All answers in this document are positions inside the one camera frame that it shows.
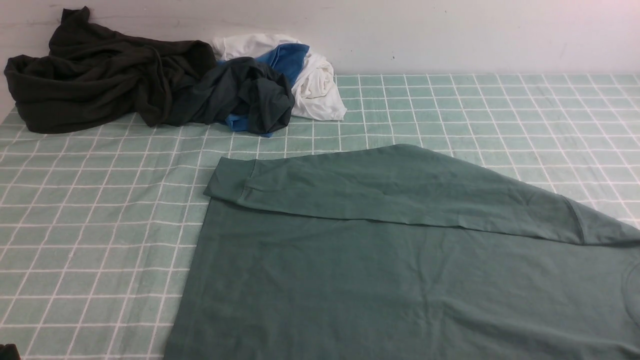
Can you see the green long-sleeved shirt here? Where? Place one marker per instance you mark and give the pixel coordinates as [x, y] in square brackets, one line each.
[402, 253]

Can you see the white crumpled garment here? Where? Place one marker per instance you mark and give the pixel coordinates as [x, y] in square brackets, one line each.
[316, 94]

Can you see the dark teal crumpled garment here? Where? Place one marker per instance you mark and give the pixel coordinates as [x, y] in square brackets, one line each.
[212, 98]

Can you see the blue crumpled garment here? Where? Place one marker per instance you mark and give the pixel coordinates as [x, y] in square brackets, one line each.
[287, 60]

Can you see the green checkered tablecloth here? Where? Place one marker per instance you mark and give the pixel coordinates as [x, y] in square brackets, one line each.
[98, 226]

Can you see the dark olive crumpled garment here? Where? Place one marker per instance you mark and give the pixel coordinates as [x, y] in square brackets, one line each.
[93, 75]

